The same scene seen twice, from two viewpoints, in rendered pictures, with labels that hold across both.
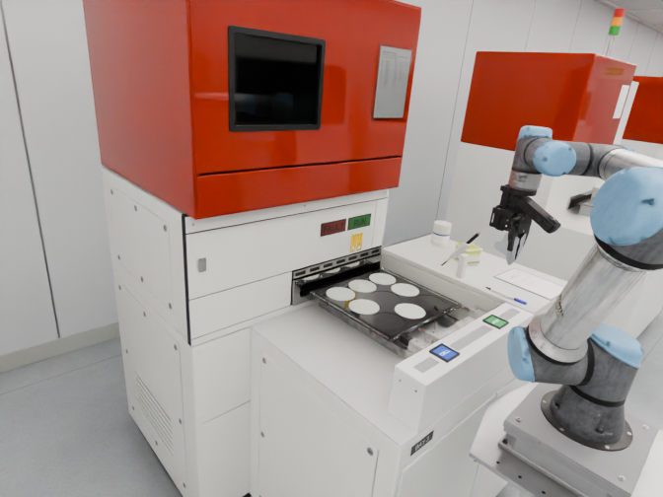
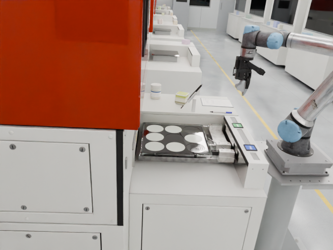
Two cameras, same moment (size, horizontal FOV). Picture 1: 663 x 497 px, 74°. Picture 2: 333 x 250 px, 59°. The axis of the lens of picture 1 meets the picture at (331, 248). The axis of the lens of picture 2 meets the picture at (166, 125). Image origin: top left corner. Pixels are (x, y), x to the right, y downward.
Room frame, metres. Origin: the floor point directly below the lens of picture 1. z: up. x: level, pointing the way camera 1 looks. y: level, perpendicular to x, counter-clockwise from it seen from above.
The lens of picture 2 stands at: (0.42, 0.94, 1.65)
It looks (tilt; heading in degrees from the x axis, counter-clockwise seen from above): 25 degrees down; 311
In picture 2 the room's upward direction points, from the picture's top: 4 degrees clockwise
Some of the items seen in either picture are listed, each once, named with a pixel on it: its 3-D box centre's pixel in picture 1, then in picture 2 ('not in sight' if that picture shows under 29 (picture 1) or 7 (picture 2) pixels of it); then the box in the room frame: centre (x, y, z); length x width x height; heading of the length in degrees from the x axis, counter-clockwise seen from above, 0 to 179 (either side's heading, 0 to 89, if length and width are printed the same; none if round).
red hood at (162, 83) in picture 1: (252, 91); (54, 16); (1.60, 0.31, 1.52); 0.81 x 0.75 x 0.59; 134
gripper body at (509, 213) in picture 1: (514, 209); (243, 68); (1.14, -0.48, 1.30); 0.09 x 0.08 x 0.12; 43
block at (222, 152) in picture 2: (423, 349); (226, 153); (1.05, -0.28, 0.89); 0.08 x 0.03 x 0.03; 44
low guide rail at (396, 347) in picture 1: (372, 332); (185, 158); (1.22, -0.15, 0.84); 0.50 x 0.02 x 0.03; 44
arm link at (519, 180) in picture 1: (523, 179); (247, 52); (1.13, -0.48, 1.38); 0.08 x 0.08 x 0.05
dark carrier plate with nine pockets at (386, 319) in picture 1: (385, 298); (174, 138); (1.34, -0.20, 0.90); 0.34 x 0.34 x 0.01; 44
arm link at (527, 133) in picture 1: (532, 149); (250, 36); (1.13, -0.48, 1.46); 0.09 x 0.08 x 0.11; 0
